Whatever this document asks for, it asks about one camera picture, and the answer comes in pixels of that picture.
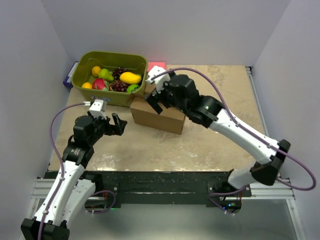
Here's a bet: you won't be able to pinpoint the orange fruit front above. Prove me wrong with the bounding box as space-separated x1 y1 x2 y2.
81 82 93 89

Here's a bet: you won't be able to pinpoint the olive green plastic bin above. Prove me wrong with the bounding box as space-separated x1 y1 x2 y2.
71 51 148 107

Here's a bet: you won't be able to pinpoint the small folded cardboard box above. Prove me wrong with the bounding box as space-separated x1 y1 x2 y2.
144 82 156 95

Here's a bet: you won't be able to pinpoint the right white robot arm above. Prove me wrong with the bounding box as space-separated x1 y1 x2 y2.
145 73 290 197

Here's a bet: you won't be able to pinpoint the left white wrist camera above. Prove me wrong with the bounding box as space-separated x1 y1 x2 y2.
83 99 107 119

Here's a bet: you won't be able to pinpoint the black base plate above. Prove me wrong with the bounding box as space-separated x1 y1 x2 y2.
44 170 252 210

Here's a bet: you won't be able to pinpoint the purple grapes back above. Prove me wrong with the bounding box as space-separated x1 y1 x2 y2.
112 67 127 80

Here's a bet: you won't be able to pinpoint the orange fruit back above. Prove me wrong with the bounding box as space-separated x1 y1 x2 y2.
91 66 102 78

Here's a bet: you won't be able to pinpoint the purple grapes front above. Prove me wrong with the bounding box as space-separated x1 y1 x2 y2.
111 80 130 93

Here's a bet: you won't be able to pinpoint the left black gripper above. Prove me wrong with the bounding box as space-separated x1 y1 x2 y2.
87 111 127 145

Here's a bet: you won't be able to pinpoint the purple grapes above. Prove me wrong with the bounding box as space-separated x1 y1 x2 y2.
112 67 127 80
111 80 130 93

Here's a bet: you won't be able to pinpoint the orange fruit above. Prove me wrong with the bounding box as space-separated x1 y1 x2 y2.
91 66 102 78
81 82 93 89

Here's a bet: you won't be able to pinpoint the green pear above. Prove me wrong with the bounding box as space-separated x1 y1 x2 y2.
98 68 114 82

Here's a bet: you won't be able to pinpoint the yellow mango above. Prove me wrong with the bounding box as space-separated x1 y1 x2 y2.
119 71 142 85

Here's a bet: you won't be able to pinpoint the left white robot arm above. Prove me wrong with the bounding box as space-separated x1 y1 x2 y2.
20 113 127 240

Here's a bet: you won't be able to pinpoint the pink sticky note pad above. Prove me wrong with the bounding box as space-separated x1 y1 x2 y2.
147 61 167 72

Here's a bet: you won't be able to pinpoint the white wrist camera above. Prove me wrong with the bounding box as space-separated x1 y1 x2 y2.
83 99 107 119
146 66 171 93

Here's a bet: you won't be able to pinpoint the purple rectangular box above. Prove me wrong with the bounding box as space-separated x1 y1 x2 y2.
63 61 79 89

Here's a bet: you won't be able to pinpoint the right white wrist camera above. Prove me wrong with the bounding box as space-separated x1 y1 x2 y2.
146 66 171 93

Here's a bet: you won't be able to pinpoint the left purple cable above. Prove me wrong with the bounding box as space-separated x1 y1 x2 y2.
39 102 91 240

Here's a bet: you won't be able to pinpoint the large cardboard box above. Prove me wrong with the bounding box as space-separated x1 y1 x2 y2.
130 97 186 135

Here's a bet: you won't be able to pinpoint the green round fruit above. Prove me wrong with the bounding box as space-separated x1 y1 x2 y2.
126 84 140 93

